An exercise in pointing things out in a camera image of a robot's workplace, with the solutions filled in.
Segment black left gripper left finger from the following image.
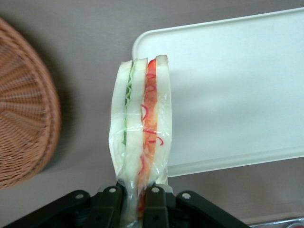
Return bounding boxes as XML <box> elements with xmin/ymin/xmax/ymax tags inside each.
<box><xmin>0</xmin><ymin>184</ymin><xmax>126</xmax><ymax>228</ymax></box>

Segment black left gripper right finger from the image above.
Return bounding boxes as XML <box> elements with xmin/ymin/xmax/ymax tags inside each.
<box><xmin>142</xmin><ymin>184</ymin><xmax>250</xmax><ymax>228</ymax></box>

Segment triangle sandwich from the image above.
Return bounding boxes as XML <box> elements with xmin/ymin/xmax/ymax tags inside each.
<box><xmin>107</xmin><ymin>54</ymin><xmax>173</xmax><ymax>228</ymax></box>

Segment round brown wicker basket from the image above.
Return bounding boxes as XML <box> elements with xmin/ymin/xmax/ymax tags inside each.
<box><xmin>0</xmin><ymin>16</ymin><xmax>62</xmax><ymax>190</ymax></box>

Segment cream plastic tray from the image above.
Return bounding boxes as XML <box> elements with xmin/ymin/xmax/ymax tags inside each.
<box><xmin>131</xmin><ymin>7</ymin><xmax>304</xmax><ymax>178</ymax></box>

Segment clear acrylic bottle rack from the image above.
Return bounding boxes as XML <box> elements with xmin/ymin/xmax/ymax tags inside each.
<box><xmin>246</xmin><ymin>214</ymin><xmax>304</xmax><ymax>228</ymax></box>

